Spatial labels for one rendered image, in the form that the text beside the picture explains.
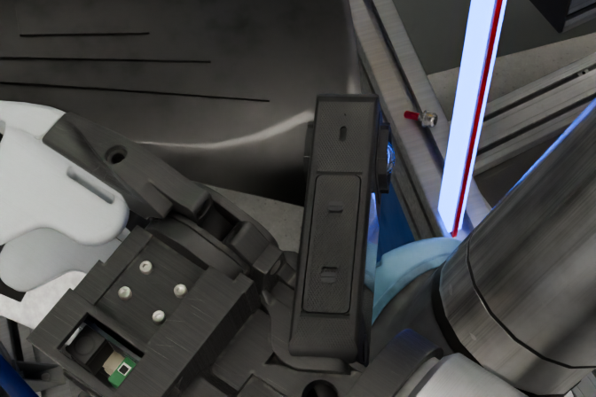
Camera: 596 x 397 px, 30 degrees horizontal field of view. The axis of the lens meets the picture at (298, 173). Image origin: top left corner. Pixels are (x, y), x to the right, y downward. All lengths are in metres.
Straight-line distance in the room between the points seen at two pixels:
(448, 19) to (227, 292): 1.45
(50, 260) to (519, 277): 0.19
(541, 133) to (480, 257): 1.21
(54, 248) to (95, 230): 0.05
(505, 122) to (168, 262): 1.27
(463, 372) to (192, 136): 0.17
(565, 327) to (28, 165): 0.21
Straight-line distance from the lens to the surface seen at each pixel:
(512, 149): 1.62
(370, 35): 0.90
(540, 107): 1.67
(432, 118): 0.84
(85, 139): 0.42
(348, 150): 0.42
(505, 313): 0.44
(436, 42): 1.85
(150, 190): 0.39
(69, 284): 0.64
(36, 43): 0.49
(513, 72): 2.00
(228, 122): 0.48
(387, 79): 0.88
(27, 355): 1.66
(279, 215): 1.81
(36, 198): 0.43
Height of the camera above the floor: 1.55
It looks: 57 degrees down
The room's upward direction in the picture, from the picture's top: 2 degrees counter-clockwise
